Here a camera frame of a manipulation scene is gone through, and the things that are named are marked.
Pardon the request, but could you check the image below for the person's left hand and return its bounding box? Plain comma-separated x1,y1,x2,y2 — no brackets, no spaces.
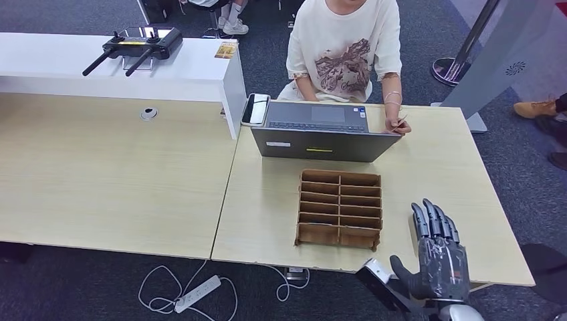
384,114,413,136

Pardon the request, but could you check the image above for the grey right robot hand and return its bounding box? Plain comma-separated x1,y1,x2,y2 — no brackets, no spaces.
389,198,471,303

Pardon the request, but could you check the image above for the grey laptop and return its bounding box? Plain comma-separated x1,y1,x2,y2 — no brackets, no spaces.
250,100,402,164

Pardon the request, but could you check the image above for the brown cardboard compartment organizer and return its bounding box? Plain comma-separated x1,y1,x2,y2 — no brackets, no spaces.
294,169,382,253

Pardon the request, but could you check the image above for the grey standing kiosk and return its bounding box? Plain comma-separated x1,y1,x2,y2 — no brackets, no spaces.
431,0,559,134

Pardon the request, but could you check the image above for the black smartphone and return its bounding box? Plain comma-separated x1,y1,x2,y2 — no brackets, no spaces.
241,93,271,128

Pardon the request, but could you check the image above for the white reception counter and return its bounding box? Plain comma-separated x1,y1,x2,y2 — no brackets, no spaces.
0,32,247,141

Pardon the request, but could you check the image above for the black office chair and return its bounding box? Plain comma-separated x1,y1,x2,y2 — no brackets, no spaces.
190,0,240,41

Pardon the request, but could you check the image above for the white power strip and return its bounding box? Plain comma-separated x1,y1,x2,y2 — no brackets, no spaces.
173,275,223,315

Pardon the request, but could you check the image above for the black remote controller with antennas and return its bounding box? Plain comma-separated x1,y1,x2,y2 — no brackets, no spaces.
82,26,184,78

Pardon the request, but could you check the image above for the black cabinet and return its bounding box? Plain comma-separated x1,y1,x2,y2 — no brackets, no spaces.
136,0,175,25

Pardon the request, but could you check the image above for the black desk foot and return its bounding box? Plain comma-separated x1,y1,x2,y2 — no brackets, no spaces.
0,242,34,265

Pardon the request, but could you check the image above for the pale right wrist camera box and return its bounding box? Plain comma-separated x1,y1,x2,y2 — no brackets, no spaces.
355,258,429,316

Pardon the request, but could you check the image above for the metal stanchion post with base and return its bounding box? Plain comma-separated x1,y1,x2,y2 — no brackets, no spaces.
431,0,503,87

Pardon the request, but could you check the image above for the white looped cable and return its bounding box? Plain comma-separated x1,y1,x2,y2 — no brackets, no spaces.
265,265,311,304

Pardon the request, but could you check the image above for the white power strip cable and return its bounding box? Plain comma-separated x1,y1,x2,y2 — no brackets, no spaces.
137,260,239,321

